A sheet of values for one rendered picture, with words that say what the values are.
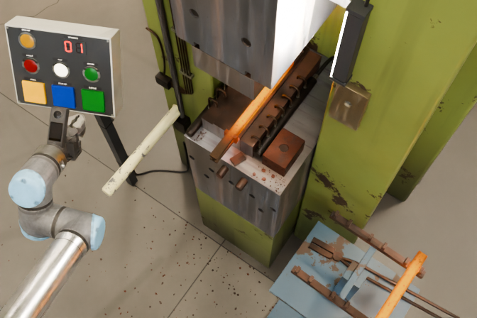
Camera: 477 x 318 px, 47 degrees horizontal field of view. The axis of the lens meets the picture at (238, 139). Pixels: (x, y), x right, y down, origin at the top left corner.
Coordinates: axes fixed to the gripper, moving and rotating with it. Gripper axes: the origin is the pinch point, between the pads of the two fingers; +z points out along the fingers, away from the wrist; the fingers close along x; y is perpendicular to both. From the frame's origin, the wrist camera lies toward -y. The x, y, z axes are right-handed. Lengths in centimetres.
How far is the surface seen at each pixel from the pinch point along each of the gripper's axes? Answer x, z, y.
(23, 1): -104, 162, 30
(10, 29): -25.1, 11.0, -20.2
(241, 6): 50, -25, -49
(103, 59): 4.2, 11.0, -14.4
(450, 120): 121, 44, 7
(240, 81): 50, -10, -24
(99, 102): 2.1, 10.3, 0.8
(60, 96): -10.8, 10.3, 0.7
